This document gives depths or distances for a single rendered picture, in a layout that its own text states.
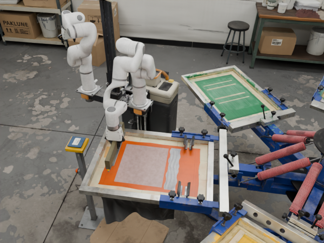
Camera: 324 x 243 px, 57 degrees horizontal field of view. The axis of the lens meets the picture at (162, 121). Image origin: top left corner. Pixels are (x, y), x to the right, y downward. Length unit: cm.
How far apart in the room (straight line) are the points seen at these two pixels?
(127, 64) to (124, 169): 69
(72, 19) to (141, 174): 108
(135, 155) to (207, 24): 380
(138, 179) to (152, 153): 25
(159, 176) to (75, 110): 241
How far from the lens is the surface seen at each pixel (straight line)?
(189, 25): 549
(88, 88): 234
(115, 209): 208
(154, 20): 553
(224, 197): 175
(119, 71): 171
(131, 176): 192
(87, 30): 200
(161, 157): 202
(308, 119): 433
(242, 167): 193
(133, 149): 208
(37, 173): 341
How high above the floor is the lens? 243
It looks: 40 degrees down
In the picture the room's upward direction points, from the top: 1 degrees clockwise
